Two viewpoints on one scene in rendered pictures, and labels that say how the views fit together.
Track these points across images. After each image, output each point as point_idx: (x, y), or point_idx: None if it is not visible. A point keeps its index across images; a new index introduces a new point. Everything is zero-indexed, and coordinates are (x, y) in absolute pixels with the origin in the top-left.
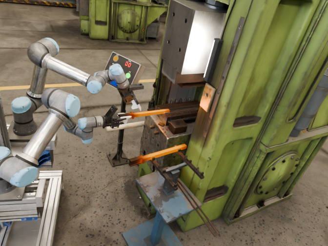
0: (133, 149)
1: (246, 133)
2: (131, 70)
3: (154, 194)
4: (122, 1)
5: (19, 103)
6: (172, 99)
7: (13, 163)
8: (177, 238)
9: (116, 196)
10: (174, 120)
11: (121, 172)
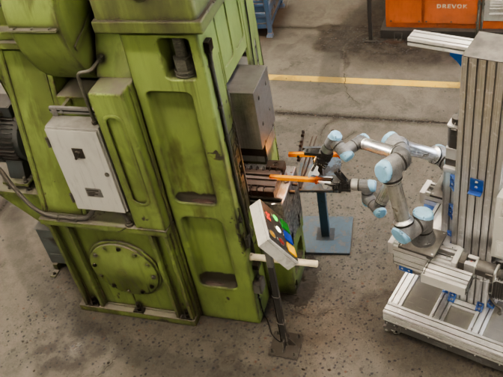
0: (249, 353)
1: None
2: (269, 213)
3: (331, 173)
4: None
5: (425, 209)
6: (250, 185)
7: (443, 149)
8: (302, 227)
9: (328, 292)
10: None
11: (297, 322)
